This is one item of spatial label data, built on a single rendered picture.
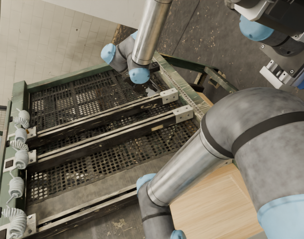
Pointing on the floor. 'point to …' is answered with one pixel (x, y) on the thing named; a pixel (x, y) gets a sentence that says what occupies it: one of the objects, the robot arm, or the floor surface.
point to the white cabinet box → (108, 9)
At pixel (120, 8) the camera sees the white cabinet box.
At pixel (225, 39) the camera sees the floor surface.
